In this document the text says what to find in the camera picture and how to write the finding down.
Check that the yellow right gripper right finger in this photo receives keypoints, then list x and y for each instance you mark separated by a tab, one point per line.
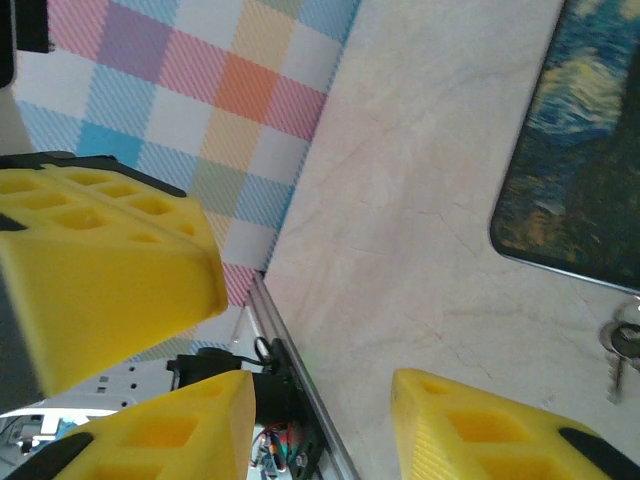
430	450

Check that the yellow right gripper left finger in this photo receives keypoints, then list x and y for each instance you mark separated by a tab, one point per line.
220	440

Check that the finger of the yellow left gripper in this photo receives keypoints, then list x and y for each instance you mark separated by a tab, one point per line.
170	215
100	300

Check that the green circuit board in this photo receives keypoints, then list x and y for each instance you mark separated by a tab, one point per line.
272	447

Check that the dark painting print pad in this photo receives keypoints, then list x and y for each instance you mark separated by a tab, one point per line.
575	150

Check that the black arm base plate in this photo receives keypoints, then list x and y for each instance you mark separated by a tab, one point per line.
280	395

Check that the aluminium frame rail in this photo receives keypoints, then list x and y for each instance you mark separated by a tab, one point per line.
300	370

